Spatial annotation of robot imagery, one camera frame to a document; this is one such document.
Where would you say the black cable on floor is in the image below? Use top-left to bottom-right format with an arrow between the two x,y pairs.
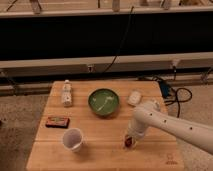
151,75 -> 193,118

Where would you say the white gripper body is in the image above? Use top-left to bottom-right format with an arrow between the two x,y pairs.
124,119 -> 146,146

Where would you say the white sponge block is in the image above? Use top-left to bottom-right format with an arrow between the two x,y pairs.
127,90 -> 142,106

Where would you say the blue power adapter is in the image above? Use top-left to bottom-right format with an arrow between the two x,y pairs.
159,82 -> 170,98

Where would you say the green bowl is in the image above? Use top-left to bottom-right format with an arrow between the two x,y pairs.
88,88 -> 120,117

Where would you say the dark red rectangular box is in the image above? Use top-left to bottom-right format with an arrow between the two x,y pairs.
45,116 -> 70,128

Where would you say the red pepper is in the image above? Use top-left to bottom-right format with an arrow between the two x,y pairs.
125,138 -> 132,148

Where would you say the black hanging cable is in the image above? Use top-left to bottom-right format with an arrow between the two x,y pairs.
101,5 -> 135,74

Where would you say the clear plastic bottle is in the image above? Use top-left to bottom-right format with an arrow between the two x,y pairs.
61,80 -> 72,107

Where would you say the white plastic cup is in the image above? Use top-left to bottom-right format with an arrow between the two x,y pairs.
62,128 -> 83,152

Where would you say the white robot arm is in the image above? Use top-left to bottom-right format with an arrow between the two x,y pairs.
126,101 -> 213,155

